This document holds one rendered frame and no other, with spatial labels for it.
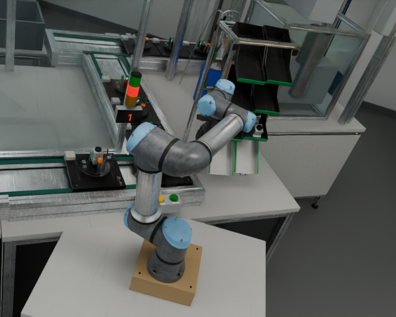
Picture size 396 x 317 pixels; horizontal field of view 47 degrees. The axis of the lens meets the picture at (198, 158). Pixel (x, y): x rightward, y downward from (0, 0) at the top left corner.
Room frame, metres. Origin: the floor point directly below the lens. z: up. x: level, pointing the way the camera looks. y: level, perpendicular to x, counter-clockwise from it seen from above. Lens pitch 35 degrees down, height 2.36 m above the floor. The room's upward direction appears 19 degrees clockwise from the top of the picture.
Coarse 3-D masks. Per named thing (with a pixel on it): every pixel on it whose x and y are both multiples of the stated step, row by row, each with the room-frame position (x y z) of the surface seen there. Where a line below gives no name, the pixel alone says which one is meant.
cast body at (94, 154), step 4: (92, 148) 1.61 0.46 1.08; (96, 148) 1.61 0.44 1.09; (100, 148) 1.62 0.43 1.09; (92, 152) 1.61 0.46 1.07; (96, 152) 1.60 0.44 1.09; (100, 152) 1.60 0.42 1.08; (92, 156) 1.60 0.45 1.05; (96, 156) 1.59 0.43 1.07; (100, 156) 1.60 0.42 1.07; (92, 160) 1.59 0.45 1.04; (96, 160) 1.58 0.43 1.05; (96, 164) 1.59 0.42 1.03
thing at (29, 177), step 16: (16, 160) 1.53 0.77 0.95; (32, 160) 1.56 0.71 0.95; (48, 160) 1.60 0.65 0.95; (64, 160) 1.63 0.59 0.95; (128, 160) 1.79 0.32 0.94; (16, 176) 1.46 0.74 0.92; (32, 176) 1.50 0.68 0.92; (48, 176) 1.53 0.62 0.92; (64, 176) 1.56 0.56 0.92; (128, 176) 1.71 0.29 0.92; (16, 192) 1.34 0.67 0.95; (32, 192) 1.37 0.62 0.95; (48, 192) 1.40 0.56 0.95; (64, 192) 1.43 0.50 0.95
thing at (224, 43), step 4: (224, 12) 2.77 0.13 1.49; (236, 12) 2.81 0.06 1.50; (224, 16) 2.81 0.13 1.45; (232, 16) 2.80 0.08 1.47; (220, 20) 2.76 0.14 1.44; (224, 20) 2.79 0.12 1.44; (228, 20) 2.79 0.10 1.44; (224, 32) 2.73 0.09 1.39; (220, 36) 2.74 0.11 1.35; (224, 36) 2.73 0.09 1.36; (220, 40) 2.73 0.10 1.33; (224, 40) 2.73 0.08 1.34; (228, 40) 2.74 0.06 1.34; (220, 44) 2.73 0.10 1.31; (224, 44) 2.73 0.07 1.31; (228, 44) 2.75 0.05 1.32; (216, 48) 2.74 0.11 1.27; (220, 48) 2.73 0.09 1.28; (224, 48) 2.74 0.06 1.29; (228, 48) 2.75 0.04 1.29; (208, 52) 2.78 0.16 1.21; (216, 52) 2.73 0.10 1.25; (220, 52) 2.73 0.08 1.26; (224, 52) 2.74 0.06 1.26; (228, 52) 2.76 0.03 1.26; (216, 56) 2.73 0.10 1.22; (220, 56) 2.73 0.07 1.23; (212, 64) 2.73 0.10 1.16; (216, 64) 2.73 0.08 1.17; (212, 68) 2.73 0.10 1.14; (216, 68) 2.73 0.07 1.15; (220, 68) 2.74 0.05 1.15
